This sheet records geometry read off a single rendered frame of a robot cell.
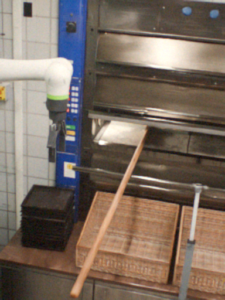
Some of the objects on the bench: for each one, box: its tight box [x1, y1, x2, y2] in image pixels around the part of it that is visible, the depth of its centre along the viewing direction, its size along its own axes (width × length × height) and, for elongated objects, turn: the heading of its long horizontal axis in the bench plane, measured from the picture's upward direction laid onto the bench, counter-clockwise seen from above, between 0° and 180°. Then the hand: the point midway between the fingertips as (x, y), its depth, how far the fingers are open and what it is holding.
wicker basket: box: [75, 191, 180, 285], centre depth 283 cm, size 49×56×28 cm
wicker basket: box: [172, 206, 225, 295], centre depth 274 cm, size 49×56×28 cm
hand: (57, 154), depth 202 cm, fingers open, 13 cm apart
